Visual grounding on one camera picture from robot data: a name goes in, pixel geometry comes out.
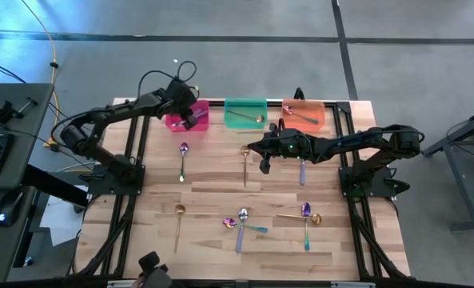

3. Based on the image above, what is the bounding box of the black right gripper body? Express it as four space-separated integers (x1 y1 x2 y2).
259 118 316 174

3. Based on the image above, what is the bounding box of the black desk leg beam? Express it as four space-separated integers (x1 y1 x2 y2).
20 163 90 208

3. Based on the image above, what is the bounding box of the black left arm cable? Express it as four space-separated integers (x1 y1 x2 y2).
137 59 200 101

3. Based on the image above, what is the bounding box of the silver edge bracket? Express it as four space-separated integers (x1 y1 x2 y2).
329 281 376 288
106 279 153 288

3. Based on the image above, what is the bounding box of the black clamp tool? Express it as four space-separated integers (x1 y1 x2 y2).
0 99 24 126

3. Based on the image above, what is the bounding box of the pink plastic bin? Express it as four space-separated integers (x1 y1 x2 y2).
165 99 210 133

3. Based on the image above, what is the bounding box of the black floor cable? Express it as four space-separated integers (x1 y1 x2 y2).
0 54 28 85

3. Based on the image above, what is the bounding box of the long black floor tape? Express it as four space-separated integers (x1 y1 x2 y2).
0 30 474 46

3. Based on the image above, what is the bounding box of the short black floor tape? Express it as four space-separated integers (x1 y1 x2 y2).
330 0 360 101

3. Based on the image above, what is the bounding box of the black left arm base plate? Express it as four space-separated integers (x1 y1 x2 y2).
87 163 146 197

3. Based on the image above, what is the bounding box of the white paper sheet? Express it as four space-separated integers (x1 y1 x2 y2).
40 194 86 247

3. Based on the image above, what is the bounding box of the grey desk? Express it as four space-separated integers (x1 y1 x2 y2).
0 82 56 283

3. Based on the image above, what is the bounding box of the yellow cable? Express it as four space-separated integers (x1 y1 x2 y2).
20 0 62 151

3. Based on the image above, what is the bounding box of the teal plastic bin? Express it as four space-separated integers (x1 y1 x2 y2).
224 98 269 130

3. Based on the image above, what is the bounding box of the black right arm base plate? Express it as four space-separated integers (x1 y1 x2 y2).
338 166 398 199

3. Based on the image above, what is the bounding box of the orange plastic bin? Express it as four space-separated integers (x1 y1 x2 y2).
281 98 326 133

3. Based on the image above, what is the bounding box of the gold spoon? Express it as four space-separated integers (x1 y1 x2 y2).
225 109 266 123
276 214 323 226
240 145 252 188
173 203 187 254

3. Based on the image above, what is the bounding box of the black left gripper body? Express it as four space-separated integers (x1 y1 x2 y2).
165 78 200 118

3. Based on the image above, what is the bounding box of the black handheld device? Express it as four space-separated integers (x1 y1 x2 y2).
131 250 173 288

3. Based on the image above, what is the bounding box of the grey side stand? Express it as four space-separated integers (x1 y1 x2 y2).
420 102 474 234

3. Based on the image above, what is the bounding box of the black computer mouse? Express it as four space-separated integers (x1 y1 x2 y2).
0 190 25 228

